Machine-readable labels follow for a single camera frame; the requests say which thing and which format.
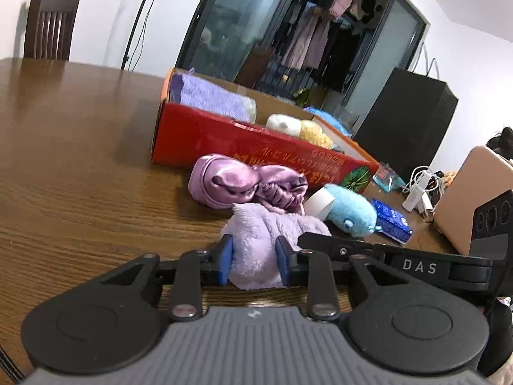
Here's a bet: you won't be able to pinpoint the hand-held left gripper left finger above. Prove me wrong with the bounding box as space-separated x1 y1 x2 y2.
90 234 235 323

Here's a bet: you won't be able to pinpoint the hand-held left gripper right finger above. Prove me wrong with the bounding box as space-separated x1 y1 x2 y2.
276 235 406 323

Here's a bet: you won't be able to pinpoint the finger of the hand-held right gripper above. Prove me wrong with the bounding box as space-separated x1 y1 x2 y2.
298 231 392 266

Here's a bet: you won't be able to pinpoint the lavender fluffy towel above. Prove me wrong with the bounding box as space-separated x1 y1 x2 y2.
220 202 332 291

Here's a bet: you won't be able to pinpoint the light blue plush toy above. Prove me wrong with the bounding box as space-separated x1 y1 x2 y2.
323 184 383 235

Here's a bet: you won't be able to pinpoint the white roll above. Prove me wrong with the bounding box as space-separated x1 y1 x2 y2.
302 188 335 221

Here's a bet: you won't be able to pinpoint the blue tissue packet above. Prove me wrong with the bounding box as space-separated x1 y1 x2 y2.
371 198 413 244

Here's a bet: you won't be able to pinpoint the purple satin cloth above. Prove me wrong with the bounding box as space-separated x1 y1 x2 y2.
188 153 309 215

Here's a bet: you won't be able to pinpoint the red cardboard box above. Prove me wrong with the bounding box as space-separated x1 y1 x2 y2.
150 67 379 193

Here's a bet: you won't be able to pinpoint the yellow and white alpaca plush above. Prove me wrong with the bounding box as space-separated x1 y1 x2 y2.
265 113 334 150

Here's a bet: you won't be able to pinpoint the lavender woven drawstring pouch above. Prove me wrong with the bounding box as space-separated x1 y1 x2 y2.
170 73 251 123

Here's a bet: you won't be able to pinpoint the small blue snack packet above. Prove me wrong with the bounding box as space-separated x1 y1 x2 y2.
372 162 406 192

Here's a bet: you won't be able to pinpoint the blue wet wipes packet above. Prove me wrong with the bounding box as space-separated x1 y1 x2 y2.
303 106 353 139

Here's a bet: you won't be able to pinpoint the black paper bag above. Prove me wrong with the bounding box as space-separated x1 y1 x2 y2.
355 44 459 177

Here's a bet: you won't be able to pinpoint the long pale pink coat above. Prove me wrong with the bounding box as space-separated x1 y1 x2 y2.
281 12 331 71

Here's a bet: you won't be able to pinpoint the hanging dark hats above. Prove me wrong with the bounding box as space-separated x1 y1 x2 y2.
353 0 385 29

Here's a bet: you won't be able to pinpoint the sliding glass door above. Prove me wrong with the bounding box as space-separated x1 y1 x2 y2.
175 0 427 109

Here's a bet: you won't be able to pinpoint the dark wooden chair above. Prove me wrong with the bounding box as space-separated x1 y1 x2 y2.
23 0 81 62

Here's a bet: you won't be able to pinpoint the white charger with cable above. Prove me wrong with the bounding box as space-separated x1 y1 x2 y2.
402 166 445 223

